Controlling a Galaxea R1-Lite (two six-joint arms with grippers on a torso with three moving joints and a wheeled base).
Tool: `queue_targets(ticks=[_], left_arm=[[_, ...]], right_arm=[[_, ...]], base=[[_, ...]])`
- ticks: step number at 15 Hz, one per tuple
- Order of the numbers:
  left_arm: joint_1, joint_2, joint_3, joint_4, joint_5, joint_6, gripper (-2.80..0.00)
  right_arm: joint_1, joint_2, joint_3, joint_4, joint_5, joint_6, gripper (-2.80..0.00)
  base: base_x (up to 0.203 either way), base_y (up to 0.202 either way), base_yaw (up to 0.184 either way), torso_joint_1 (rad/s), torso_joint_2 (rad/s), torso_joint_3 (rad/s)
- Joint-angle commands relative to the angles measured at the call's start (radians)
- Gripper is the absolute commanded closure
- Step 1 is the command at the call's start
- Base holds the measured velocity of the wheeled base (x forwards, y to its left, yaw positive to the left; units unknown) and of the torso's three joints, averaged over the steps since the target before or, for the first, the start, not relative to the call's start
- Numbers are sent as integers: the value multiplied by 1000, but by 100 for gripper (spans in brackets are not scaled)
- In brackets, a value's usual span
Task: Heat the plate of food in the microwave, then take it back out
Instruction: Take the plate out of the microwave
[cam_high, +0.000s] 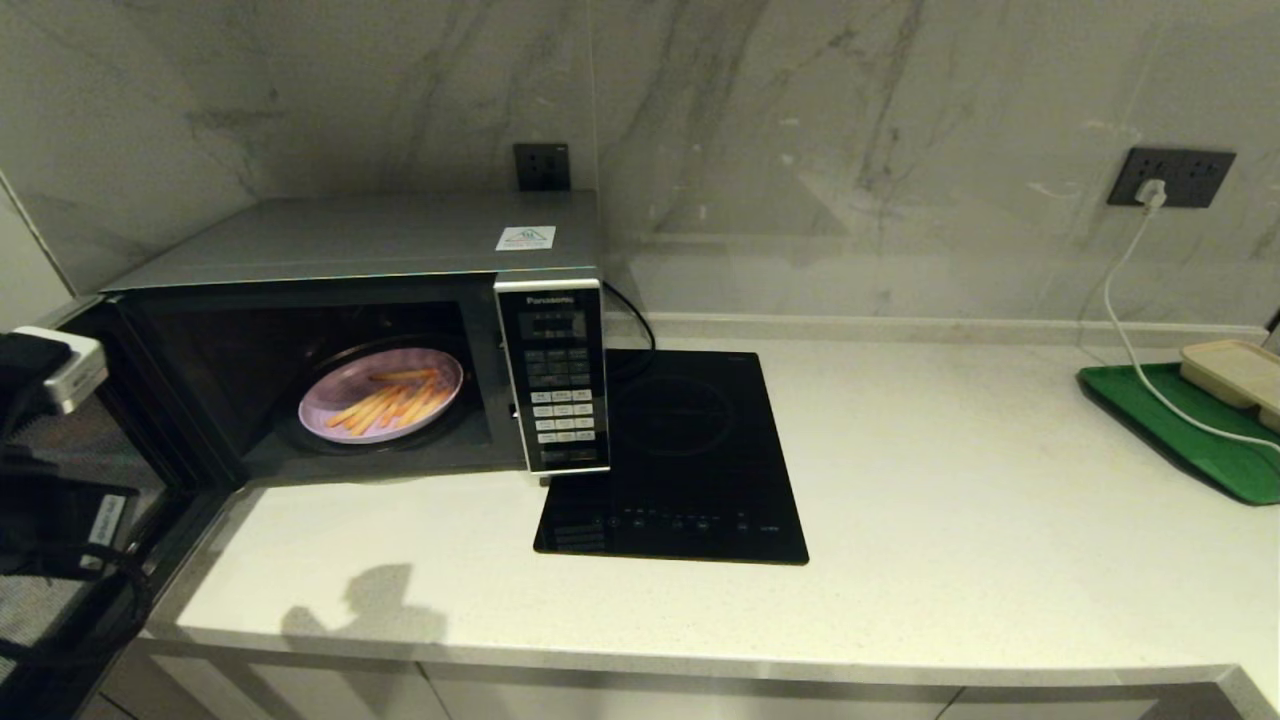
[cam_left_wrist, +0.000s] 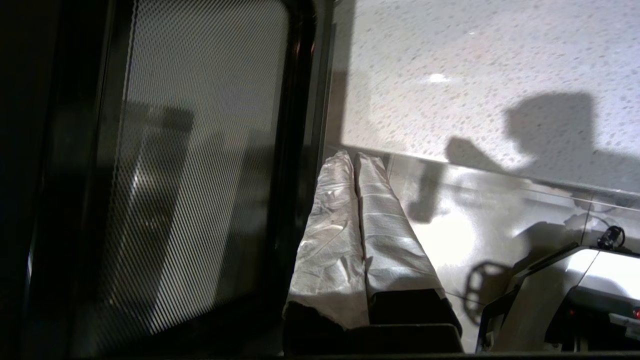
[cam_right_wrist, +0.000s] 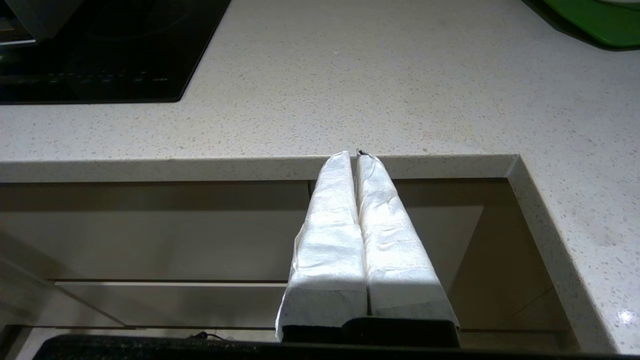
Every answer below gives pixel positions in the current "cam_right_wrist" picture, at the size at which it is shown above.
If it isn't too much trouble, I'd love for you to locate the green plastic tray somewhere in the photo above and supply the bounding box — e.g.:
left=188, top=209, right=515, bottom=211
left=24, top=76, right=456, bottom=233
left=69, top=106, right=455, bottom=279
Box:
left=522, top=0, right=640, bottom=51

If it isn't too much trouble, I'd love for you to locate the grey glossy cabinet front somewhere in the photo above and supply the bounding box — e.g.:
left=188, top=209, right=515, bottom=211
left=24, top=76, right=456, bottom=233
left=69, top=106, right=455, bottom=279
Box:
left=0, top=179, right=311, bottom=330
left=309, top=177, right=557, bottom=332

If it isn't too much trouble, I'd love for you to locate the black induction cooktop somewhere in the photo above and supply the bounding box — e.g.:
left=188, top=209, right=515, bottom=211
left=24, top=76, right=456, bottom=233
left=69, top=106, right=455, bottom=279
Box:
left=0, top=0, right=233, bottom=104

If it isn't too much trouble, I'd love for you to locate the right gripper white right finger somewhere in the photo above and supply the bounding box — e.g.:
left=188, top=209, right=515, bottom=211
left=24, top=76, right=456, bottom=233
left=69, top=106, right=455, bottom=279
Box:
left=355, top=152, right=460, bottom=327

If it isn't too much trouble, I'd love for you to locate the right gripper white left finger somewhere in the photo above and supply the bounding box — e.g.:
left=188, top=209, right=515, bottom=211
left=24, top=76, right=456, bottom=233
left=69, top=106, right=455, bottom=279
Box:
left=275, top=151, right=368, bottom=341

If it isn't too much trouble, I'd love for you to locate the silver Panasonic microwave oven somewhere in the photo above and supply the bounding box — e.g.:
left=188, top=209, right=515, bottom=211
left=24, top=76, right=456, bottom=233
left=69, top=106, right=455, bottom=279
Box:
left=0, top=0, right=51, bottom=48

